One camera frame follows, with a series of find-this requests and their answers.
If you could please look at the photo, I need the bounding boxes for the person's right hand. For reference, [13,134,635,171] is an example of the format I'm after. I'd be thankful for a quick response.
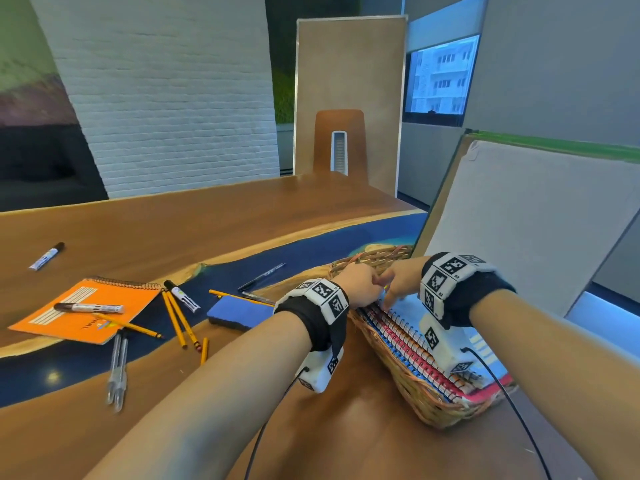
[377,256,430,311]

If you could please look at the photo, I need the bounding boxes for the person's left hand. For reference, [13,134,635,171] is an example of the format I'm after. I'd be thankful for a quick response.
[331,263,387,309]

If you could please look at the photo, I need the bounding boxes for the grey clear pen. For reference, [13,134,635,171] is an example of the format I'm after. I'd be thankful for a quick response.
[236,262,287,293]

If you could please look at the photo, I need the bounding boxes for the woven wicker basket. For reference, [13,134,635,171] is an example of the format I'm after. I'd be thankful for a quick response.
[327,244,519,429]

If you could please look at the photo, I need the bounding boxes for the blue eraser block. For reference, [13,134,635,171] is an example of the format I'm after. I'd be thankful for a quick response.
[206,294,276,332]

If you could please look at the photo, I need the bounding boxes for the white paper sheet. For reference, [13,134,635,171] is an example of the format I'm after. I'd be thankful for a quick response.
[425,139,640,318]

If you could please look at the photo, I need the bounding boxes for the pink spiral notebook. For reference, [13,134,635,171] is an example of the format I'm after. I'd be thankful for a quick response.
[365,304,516,403]

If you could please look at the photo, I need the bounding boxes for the bunch of yellow pencils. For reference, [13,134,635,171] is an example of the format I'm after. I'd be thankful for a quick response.
[92,288,276,367]

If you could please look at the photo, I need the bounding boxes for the orange spiral notebook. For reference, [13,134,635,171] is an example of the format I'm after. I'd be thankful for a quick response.
[7,277,163,345]

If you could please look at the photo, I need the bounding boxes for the person's right forearm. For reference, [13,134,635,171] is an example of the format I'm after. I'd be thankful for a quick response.
[469,289,640,480]

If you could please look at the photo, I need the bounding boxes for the person's left forearm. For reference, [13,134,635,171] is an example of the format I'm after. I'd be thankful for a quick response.
[85,310,313,480]

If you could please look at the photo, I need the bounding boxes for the black right wrist marker band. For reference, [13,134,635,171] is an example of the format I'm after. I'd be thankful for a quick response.
[419,252,517,329]

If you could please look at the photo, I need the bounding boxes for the black wrist marker band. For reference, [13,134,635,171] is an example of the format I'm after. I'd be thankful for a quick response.
[419,252,517,329]
[273,278,350,353]

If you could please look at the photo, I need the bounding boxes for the black left wrist marker band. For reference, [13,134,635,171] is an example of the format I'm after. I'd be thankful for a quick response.
[273,278,350,353]

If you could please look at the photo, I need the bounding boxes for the brown wooden chair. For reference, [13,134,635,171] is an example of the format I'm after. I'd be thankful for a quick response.
[312,108,370,185]

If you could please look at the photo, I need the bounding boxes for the wooden table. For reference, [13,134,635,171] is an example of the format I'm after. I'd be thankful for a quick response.
[0,172,601,480]

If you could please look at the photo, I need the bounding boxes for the window with building view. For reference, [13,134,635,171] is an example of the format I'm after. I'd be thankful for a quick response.
[402,34,481,128]

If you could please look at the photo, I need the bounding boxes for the brown metal-framed board panel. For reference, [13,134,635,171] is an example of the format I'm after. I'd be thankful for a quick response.
[292,14,409,198]

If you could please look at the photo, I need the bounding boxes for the grey roller blind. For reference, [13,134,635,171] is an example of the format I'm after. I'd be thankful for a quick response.
[405,0,489,53]

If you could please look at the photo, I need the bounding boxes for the dark sofa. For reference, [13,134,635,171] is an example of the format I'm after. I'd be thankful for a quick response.
[0,124,109,213]

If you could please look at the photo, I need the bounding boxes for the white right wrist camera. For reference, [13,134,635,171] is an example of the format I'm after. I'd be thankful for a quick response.
[419,314,475,375]

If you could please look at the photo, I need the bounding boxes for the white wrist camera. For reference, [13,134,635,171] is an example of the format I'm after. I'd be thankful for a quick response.
[295,346,345,394]
[419,314,475,375]

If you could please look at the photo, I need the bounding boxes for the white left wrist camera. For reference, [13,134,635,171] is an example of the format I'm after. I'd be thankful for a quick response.
[295,346,345,394]

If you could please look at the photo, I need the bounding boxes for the black right camera cable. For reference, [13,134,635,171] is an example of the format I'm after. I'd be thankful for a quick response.
[461,347,552,480]

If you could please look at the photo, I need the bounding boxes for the black camera cable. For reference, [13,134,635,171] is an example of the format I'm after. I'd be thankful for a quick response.
[243,367,309,480]
[461,347,552,480]

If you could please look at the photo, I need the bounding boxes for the black left camera cable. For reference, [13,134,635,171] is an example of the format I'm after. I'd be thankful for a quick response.
[243,367,309,480]

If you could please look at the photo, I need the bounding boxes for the green foliage wall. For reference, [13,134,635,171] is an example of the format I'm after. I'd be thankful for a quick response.
[272,69,296,125]

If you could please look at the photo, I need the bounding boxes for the large abstract wall painting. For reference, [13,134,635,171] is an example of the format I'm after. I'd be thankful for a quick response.
[0,0,79,128]

